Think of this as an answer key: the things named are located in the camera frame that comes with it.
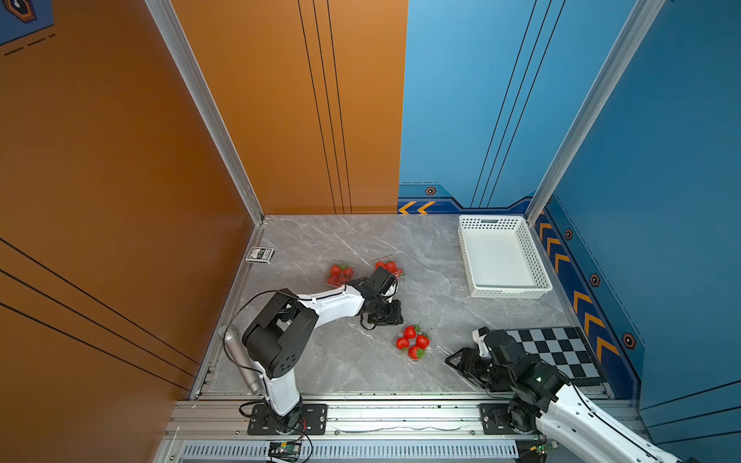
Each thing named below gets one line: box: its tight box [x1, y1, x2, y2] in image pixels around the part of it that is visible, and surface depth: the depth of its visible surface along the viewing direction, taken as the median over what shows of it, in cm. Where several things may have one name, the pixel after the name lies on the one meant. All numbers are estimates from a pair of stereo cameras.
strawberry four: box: [407, 345, 427, 360], surface depth 84 cm
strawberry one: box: [403, 325, 417, 340], surface depth 88 cm
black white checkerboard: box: [505, 326, 602, 380], surface depth 83 cm
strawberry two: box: [415, 334, 430, 350], surface depth 86 cm
